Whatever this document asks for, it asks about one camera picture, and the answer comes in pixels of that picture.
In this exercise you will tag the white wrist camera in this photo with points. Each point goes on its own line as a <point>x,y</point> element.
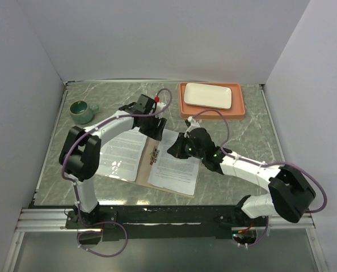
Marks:
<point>159,106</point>
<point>191,124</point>

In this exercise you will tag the printed paper sheet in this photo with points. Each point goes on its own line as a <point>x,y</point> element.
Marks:
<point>176,175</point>
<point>120,157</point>

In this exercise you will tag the green ceramic cup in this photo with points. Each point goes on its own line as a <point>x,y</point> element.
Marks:
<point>82,112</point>

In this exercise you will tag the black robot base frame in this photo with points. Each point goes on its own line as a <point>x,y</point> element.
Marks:
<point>163,222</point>

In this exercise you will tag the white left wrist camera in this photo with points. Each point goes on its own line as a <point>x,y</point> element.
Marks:
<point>159,106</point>

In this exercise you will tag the metal folder clip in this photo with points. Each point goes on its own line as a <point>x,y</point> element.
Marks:
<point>154,155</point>

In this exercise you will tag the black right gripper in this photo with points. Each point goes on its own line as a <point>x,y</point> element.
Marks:
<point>177,149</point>

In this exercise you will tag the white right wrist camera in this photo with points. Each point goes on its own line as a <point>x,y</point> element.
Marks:
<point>191,124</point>

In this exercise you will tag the white rectangular plate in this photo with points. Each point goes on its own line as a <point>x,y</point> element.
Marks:
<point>209,96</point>

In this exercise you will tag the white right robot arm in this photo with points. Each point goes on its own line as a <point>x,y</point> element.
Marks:
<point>288,193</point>

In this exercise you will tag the terracotta rectangular tray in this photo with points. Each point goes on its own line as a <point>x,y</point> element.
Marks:
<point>235,112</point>

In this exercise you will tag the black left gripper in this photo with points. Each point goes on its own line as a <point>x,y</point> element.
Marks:
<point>157,132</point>

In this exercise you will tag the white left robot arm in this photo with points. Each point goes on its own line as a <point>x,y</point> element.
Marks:
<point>80,154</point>

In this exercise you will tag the brown paper folder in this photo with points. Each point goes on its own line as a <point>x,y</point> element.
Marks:
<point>144,167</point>

